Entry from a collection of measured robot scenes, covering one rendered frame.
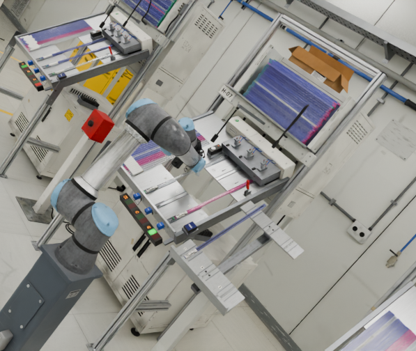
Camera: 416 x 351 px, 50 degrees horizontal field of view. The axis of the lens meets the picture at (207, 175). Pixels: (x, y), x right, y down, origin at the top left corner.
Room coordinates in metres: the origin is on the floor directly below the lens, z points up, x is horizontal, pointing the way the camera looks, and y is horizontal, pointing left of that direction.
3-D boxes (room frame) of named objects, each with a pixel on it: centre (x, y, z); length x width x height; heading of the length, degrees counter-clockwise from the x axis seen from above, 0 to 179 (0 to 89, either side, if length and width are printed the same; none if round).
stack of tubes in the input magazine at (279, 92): (2.49, -0.11, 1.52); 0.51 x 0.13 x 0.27; 56
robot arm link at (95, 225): (1.49, 0.20, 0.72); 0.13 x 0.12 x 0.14; 78
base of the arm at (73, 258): (1.49, 0.20, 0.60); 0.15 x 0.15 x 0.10
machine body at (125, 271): (2.62, -0.13, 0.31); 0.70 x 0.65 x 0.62; 56
